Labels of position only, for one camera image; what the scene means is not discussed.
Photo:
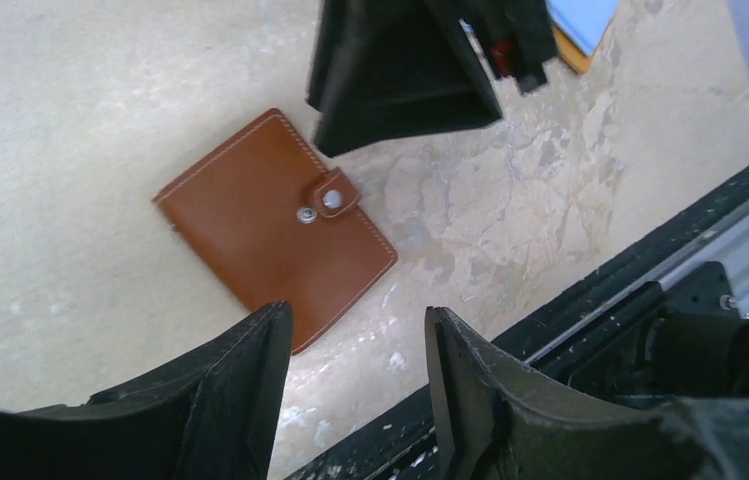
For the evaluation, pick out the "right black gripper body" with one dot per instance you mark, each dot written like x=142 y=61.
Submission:
x=516 y=38

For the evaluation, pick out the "tan leather card holder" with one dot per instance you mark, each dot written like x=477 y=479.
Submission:
x=274 y=223

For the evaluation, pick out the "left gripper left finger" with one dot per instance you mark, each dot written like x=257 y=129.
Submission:
x=211 y=413

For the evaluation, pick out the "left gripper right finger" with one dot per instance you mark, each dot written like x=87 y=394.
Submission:
x=498 y=418

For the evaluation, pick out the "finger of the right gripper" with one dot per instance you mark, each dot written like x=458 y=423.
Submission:
x=385 y=70

